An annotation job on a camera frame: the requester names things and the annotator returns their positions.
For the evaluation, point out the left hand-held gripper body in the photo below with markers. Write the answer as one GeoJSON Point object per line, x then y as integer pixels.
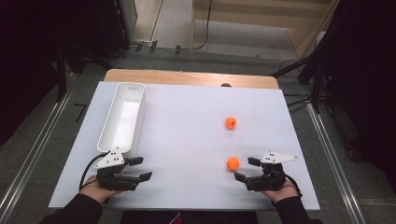
{"type": "Point", "coordinates": [113, 179]}

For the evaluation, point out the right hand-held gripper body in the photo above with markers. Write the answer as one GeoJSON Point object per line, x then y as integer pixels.
{"type": "Point", "coordinates": [269, 180]}

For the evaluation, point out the orange ball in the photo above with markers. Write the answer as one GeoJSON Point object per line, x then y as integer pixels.
{"type": "Point", "coordinates": [233, 163]}
{"type": "Point", "coordinates": [230, 123]}

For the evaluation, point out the white plastic bin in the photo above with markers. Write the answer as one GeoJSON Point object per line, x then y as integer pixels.
{"type": "Point", "coordinates": [123, 121]}

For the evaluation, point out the person's right hand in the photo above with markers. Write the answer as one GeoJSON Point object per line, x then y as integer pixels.
{"type": "Point", "coordinates": [281, 194]}

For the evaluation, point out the person's left hand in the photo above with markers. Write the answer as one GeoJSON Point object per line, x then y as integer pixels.
{"type": "Point", "coordinates": [96, 191]}

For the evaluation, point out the red item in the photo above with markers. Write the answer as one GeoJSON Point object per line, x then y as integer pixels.
{"type": "Point", "coordinates": [176, 218]}

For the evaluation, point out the white board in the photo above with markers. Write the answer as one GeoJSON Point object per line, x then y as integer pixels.
{"type": "Point", "coordinates": [193, 140]}

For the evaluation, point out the wooden table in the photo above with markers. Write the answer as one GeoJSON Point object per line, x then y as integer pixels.
{"type": "Point", "coordinates": [186, 77]}

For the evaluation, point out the black metal stand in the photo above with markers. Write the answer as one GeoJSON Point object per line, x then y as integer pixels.
{"type": "Point", "coordinates": [60, 77]}
{"type": "Point", "coordinates": [317, 81]}

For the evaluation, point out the black curtain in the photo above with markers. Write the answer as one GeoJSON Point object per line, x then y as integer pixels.
{"type": "Point", "coordinates": [367, 77]}
{"type": "Point", "coordinates": [25, 62]}

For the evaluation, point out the light wooden shelf unit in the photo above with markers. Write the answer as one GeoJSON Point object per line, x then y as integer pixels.
{"type": "Point", "coordinates": [249, 18]}

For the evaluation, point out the metal floor rail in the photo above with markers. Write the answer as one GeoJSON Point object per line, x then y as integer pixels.
{"type": "Point", "coordinates": [331, 161]}
{"type": "Point", "coordinates": [35, 149]}

